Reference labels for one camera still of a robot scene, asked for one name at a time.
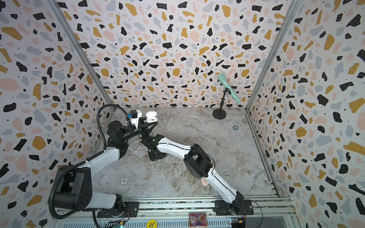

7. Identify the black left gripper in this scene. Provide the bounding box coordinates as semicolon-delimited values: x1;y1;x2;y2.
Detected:
123;118;158;143

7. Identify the white earbud case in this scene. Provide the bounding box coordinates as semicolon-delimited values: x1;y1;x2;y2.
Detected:
145;111;158;123

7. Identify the pink earbud case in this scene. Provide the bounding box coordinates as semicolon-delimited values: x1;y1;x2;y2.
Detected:
201;179;209;186

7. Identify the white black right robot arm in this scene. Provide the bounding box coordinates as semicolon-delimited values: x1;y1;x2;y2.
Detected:
140;135;244;215

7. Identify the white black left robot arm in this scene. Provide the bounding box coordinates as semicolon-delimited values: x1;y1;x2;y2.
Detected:
48;118;157;219

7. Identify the yellow round sticker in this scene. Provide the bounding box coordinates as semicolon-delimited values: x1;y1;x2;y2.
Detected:
146;219;157;228

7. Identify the black microphone stand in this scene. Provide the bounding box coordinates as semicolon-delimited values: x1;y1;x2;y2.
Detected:
213;88;231;120

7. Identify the pink square sticker card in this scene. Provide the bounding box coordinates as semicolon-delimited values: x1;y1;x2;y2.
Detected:
188;212;208;228

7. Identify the mint green toy microphone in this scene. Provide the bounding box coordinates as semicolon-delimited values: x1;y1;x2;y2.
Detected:
218;74;241;104

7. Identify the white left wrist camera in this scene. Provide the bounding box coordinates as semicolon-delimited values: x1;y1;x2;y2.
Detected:
127;110;142;128

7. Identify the left aluminium corner post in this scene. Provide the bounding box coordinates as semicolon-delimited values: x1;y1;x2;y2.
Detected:
45;0;112;104

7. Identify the aluminium corner post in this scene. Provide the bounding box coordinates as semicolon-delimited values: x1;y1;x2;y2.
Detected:
45;0;112;104
246;0;302;112

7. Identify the black corrugated cable conduit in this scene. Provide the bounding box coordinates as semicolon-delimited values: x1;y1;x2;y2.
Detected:
48;104;129;220

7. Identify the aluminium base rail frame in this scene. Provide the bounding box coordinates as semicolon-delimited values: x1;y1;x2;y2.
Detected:
52;196;298;228

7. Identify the right aluminium corner post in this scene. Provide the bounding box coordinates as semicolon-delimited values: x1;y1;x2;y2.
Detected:
246;0;302;112

